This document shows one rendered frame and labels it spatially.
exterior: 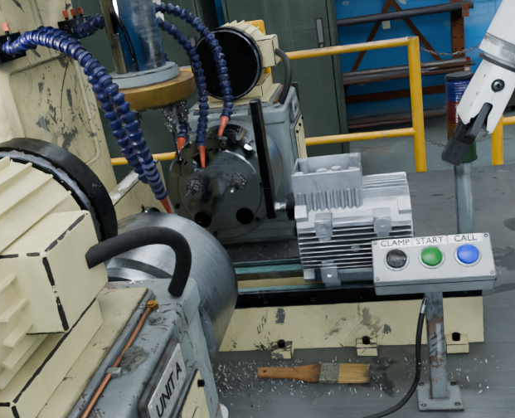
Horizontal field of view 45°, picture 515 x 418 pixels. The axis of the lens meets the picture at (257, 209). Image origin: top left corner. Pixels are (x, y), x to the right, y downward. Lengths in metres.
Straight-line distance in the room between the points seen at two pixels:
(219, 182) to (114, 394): 0.87
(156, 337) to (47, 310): 0.16
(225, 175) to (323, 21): 2.87
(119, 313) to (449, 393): 0.60
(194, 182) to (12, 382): 0.89
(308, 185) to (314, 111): 3.20
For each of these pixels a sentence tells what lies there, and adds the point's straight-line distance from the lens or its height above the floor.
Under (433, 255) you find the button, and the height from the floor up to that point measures 1.07.
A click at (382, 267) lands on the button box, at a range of 0.93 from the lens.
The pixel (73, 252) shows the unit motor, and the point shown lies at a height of 1.29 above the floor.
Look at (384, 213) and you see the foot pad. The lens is 1.07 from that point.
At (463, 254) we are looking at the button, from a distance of 0.94.
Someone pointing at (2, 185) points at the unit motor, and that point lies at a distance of 0.59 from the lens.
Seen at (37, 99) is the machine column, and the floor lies 1.33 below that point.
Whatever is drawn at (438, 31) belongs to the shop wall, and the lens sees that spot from 6.13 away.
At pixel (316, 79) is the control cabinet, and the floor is 0.75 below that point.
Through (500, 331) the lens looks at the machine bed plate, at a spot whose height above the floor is 0.80.
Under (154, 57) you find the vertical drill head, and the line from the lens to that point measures 1.12.
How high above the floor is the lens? 1.49
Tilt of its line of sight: 21 degrees down
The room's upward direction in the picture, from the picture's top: 10 degrees counter-clockwise
